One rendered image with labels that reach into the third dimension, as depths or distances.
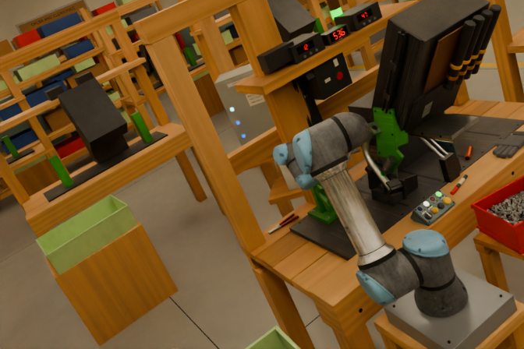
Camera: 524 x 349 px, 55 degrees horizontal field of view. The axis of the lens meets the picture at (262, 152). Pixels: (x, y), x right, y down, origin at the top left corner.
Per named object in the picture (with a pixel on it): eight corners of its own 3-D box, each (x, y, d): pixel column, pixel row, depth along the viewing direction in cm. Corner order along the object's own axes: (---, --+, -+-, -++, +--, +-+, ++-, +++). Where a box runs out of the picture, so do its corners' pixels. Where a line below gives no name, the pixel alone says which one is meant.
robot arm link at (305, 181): (328, 171, 179) (313, 148, 184) (301, 185, 177) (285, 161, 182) (327, 181, 186) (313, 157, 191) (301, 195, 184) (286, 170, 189)
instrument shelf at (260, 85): (420, 8, 232) (418, -1, 231) (265, 95, 199) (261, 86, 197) (382, 12, 253) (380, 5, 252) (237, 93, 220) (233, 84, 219)
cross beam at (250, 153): (431, 54, 268) (426, 38, 265) (231, 178, 221) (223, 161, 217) (424, 54, 273) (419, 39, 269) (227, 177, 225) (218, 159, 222)
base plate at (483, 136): (529, 124, 228) (528, 120, 227) (351, 262, 187) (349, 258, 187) (453, 116, 264) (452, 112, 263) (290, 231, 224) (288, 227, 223)
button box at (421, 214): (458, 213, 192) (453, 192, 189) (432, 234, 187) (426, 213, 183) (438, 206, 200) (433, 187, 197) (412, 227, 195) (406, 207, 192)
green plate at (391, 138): (412, 155, 207) (408, 104, 202) (397, 160, 204) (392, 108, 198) (391, 151, 217) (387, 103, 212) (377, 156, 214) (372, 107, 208)
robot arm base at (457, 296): (479, 292, 148) (472, 266, 144) (446, 325, 142) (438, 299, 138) (437, 274, 160) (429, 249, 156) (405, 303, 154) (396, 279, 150)
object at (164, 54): (469, 99, 275) (424, -84, 241) (249, 252, 220) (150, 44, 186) (456, 98, 283) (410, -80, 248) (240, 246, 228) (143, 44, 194)
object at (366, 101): (440, 143, 238) (421, 78, 226) (395, 176, 227) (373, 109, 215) (411, 139, 254) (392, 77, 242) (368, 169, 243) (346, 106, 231)
